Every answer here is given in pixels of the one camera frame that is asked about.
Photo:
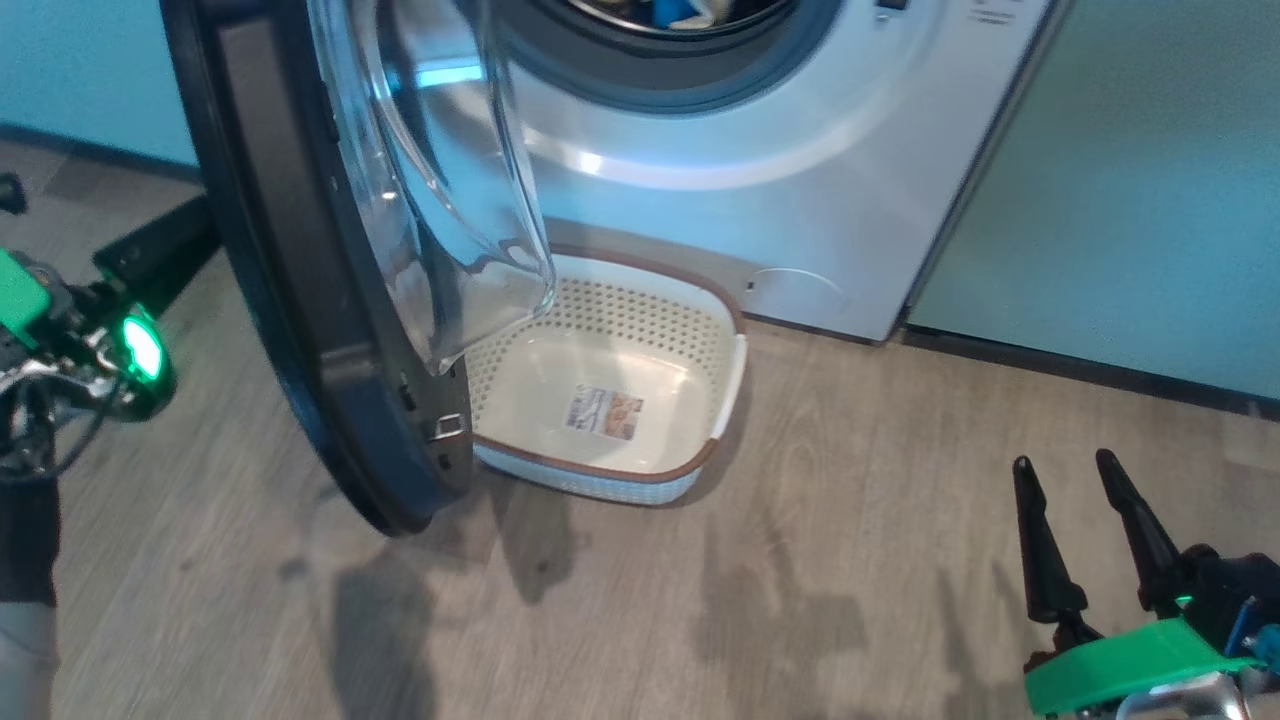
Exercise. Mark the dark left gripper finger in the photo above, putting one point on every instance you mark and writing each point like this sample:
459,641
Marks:
165,250

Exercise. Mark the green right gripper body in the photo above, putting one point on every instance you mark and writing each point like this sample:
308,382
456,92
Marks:
1120,670

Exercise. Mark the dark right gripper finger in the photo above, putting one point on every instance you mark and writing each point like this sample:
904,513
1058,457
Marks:
1150,560
1050,570

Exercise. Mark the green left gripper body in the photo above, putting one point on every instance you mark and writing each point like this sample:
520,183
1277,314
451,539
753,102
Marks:
30,310

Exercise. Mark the round glass washing machine door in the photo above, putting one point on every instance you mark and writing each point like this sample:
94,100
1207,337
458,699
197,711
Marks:
280,250

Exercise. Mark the yellow baby garment blue cuffs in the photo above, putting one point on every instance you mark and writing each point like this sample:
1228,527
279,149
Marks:
680,12

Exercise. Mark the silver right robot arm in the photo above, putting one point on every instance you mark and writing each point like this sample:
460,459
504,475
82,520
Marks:
1180,700

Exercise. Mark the basket bottom label sticker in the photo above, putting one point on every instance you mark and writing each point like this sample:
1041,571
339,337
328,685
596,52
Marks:
605,412

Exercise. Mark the cream perforated laundry basket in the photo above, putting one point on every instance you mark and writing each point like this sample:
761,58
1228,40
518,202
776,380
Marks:
640,320

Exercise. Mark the white front-load washing machine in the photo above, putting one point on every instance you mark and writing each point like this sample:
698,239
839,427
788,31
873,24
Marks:
800,150

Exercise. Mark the teal cabinet panel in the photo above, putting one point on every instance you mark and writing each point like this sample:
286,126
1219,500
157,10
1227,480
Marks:
1120,200

